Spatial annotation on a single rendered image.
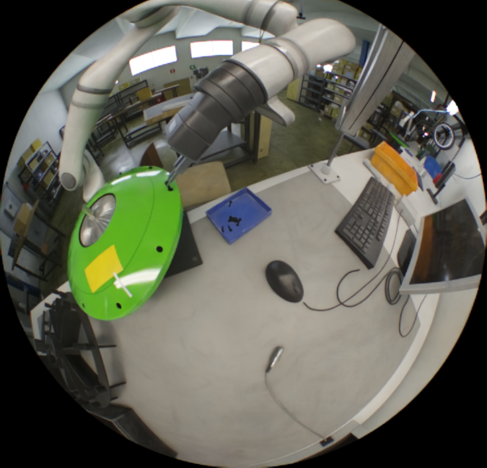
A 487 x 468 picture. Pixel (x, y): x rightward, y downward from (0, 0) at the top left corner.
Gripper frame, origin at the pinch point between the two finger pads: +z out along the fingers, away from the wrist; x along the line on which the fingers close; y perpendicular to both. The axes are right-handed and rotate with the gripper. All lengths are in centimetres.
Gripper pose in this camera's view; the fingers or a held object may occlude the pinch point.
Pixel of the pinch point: (166, 184)
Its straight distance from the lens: 23.4
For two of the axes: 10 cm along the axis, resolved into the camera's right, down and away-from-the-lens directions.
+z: -7.3, 6.1, 3.1
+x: 4.5, 7.7, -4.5
